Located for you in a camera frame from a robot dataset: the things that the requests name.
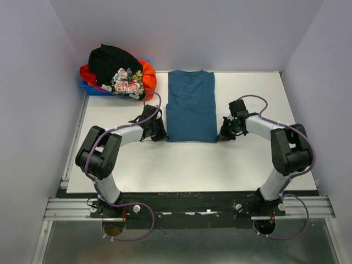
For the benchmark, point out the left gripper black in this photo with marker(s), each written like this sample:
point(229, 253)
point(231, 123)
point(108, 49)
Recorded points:
point(163, 135)

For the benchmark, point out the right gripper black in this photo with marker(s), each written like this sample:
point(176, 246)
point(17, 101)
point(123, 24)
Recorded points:
point(224, 136)

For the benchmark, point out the teal blue t shirt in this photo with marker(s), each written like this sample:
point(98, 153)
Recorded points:
point(191, 107)

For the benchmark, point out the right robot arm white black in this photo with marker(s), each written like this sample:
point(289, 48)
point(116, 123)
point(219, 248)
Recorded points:
point(291, 152)

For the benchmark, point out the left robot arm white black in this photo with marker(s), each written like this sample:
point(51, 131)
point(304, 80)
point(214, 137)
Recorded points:
point(97, 155)

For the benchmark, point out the orange t shirt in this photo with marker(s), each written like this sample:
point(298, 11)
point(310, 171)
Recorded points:
point(148, 75)

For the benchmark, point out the black floral t shirt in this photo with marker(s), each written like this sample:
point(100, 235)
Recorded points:
point(117, 71)

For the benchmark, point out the blue plastic bin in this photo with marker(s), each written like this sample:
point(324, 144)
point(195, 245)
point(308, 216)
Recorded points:
point(90, 88)

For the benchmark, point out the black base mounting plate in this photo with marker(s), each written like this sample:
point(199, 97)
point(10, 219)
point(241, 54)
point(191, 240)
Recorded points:
point(191, 210)

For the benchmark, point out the aluminium extrusion rail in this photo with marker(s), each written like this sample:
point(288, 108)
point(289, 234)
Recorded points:
point(78, 210)

